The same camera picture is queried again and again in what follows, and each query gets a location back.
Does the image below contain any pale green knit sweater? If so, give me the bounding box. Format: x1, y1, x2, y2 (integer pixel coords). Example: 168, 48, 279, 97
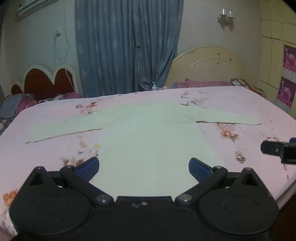
28, 103, 259, 198

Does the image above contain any pile of clothes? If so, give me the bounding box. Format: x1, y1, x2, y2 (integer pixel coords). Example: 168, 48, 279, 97
1, 92, 82, 135

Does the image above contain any pink floral bed sheet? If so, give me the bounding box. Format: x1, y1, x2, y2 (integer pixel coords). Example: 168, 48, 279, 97
1, 86, 295, 240

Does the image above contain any magenta pillow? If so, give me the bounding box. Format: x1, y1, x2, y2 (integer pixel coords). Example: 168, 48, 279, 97
173, 78, 233, 88

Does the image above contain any white pump bottle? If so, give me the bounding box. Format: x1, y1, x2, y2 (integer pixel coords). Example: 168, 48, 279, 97
152, 82, 158, 91

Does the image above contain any red heart-shaped headboard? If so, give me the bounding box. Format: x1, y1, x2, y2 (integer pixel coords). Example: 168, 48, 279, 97
11, 65, 79, 101

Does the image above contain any cream arched headboard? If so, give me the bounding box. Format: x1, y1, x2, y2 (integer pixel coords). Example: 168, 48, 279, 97
164, 46, 257, 88

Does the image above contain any blue curtain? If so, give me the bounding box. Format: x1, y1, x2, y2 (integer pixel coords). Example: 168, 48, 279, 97
75, 1, 184, 97

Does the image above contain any white air conditioner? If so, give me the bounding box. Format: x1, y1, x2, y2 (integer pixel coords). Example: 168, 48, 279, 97
18, 0, 56, 16

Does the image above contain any lower magenta wall poster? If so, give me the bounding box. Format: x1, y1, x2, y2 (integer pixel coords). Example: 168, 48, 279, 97
276, 77, 296, 108

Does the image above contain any magenta wall poster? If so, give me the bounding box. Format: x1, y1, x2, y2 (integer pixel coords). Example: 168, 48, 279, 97
283, 45, 296, 73
276, 77, 296, 108

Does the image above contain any upper magenta wall poster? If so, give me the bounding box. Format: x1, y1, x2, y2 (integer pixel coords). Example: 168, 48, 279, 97
283, 45, 296, 73

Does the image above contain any crystal wall lamp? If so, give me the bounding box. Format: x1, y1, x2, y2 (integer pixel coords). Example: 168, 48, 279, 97
217, 8, 234, 32

